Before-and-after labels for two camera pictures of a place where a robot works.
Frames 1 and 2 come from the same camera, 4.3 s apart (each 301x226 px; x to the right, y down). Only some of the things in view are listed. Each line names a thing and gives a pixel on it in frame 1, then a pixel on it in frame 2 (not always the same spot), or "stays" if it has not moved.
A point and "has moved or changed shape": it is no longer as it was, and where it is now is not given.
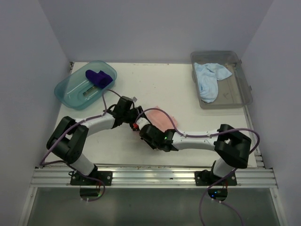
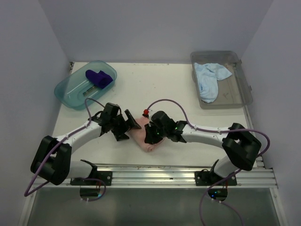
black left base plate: [105, 176] stays
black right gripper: [152, 145] → [150, 138]
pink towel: [160, 120] has moved or changed shape
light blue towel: [208, 75] stays
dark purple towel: [99, 79] stays
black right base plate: [206, 177] stays
